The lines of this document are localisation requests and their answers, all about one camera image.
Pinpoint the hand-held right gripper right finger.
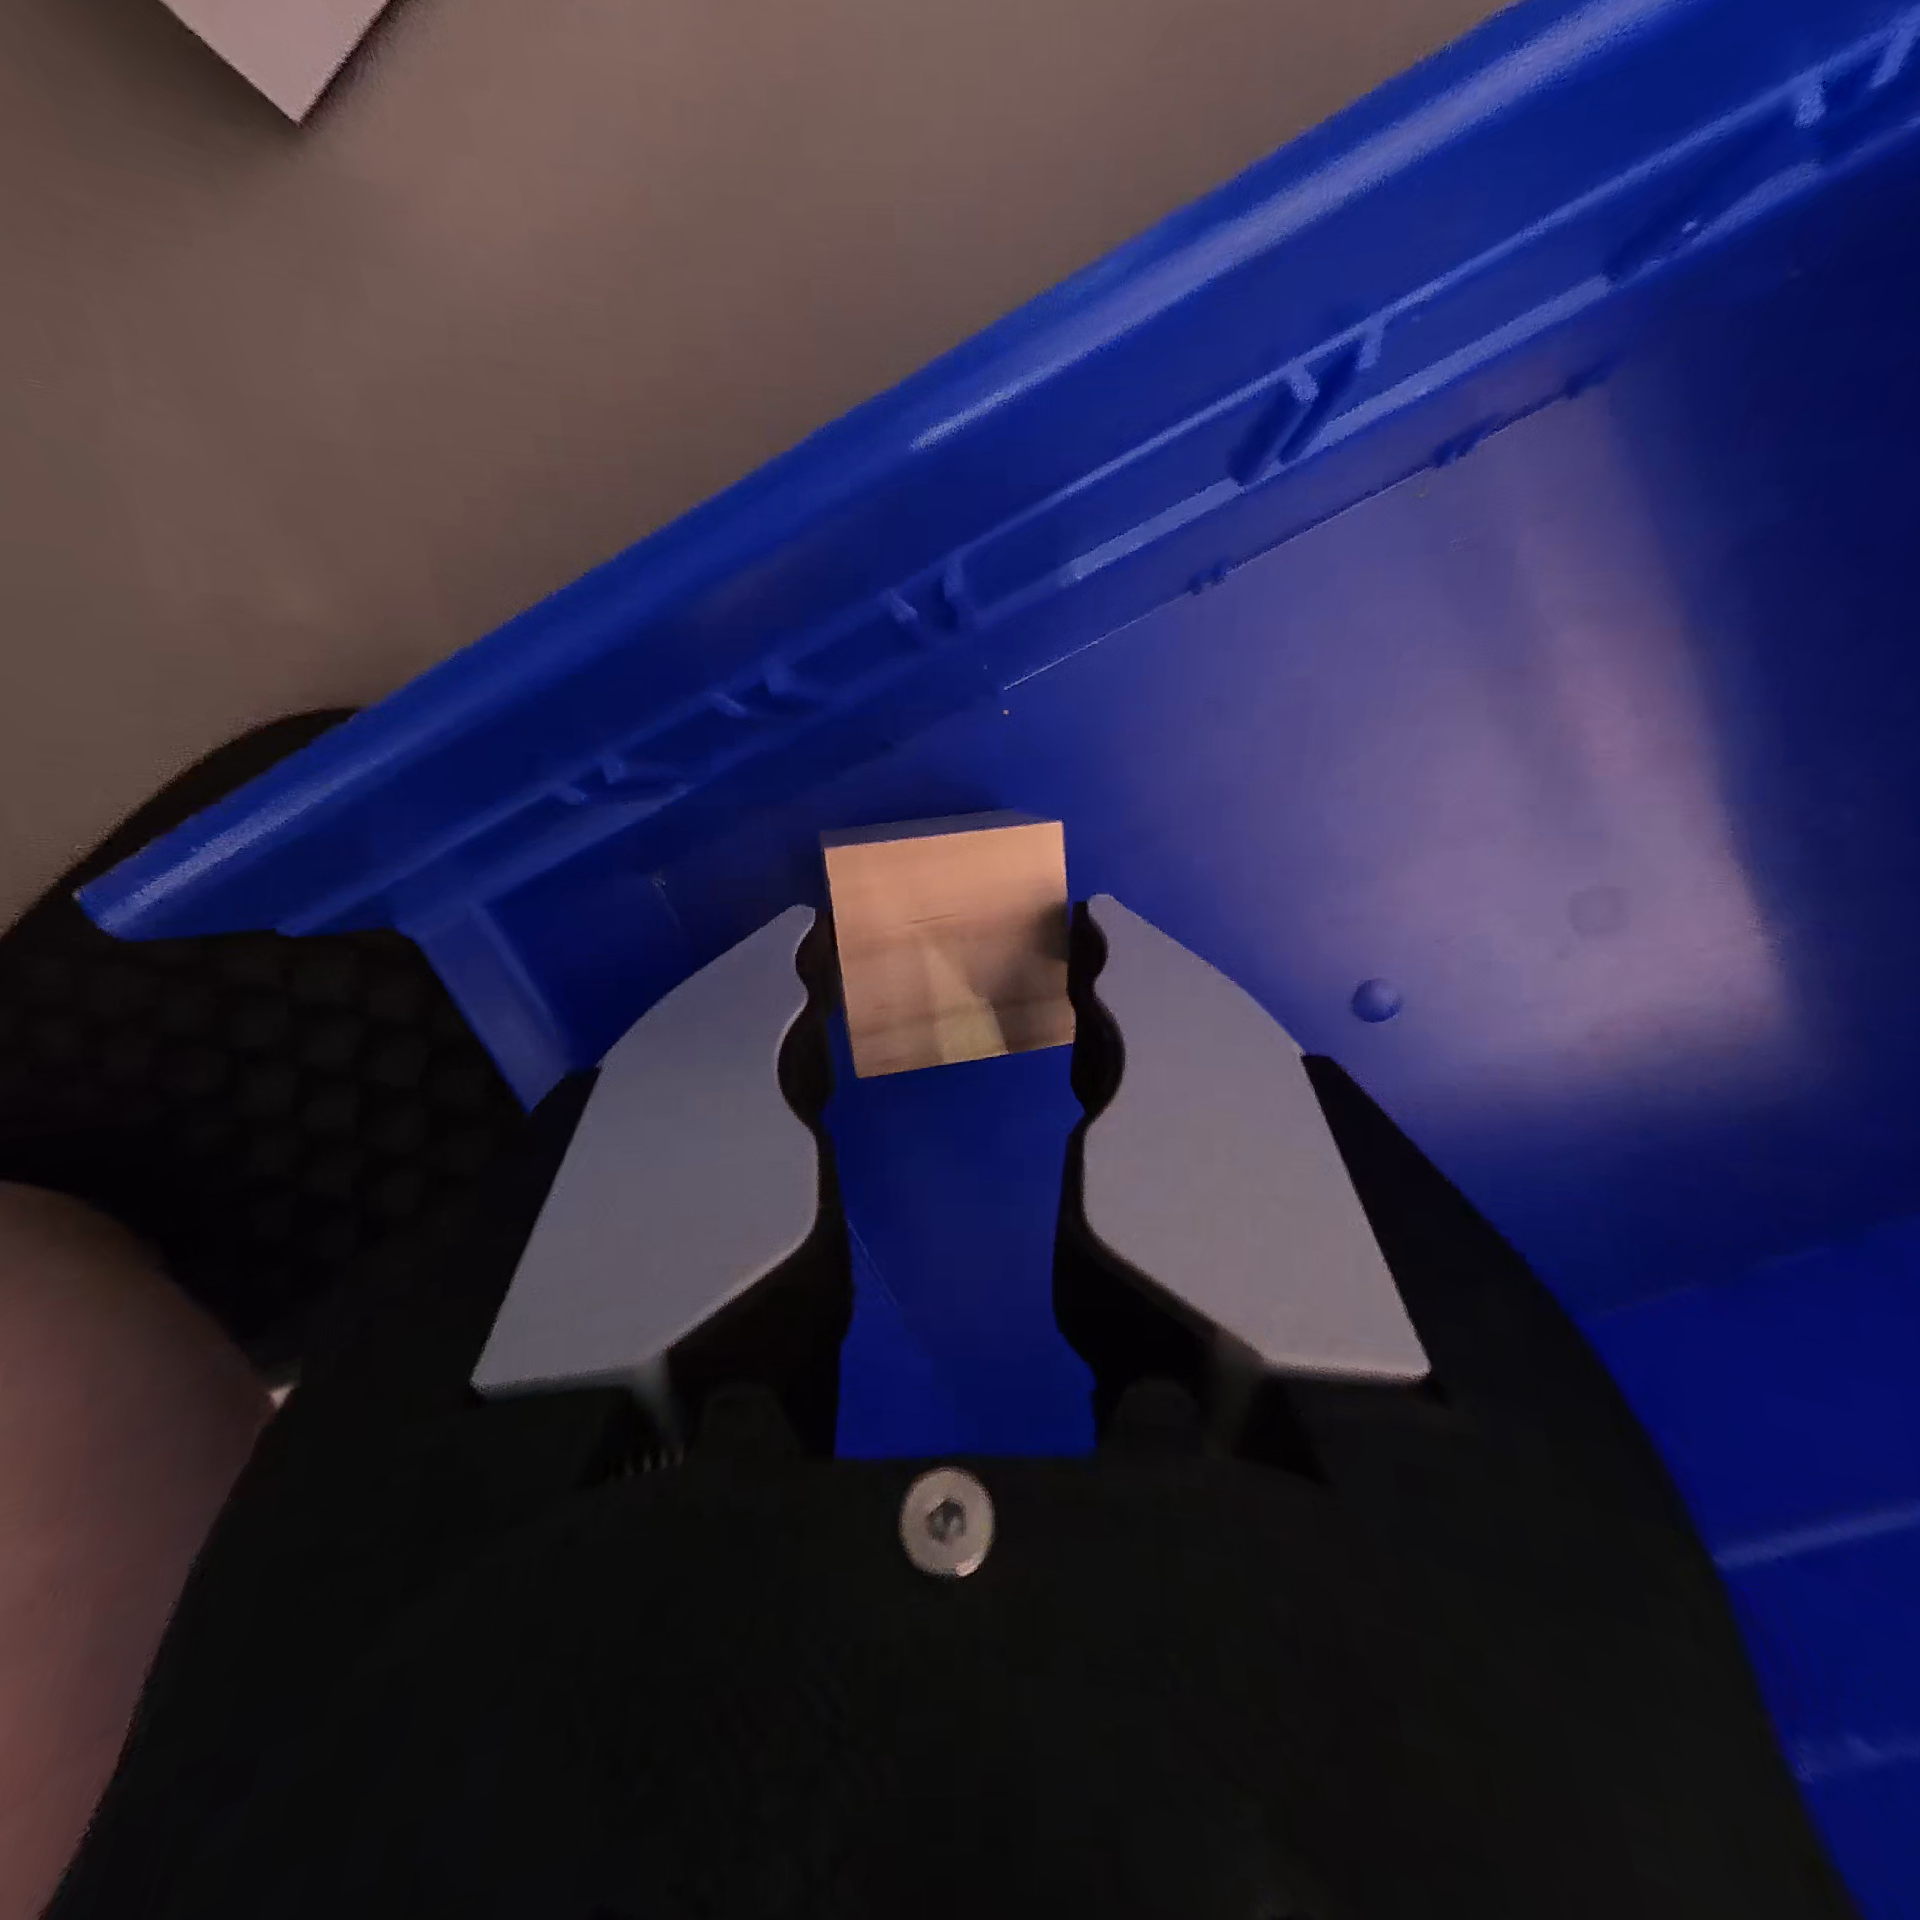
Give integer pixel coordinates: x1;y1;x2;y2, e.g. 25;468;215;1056
1051;894;1437;1449

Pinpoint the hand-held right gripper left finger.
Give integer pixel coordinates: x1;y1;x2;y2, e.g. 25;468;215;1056
468;903;855;1453

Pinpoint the wooden cube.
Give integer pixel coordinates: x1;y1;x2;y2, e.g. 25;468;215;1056
821;809;1078;1080

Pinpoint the blue plastic bin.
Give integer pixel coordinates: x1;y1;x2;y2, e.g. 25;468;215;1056
75;0;1920;1920

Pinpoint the white cardboard mailer box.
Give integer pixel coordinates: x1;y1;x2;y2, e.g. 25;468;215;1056
156;0;397;125

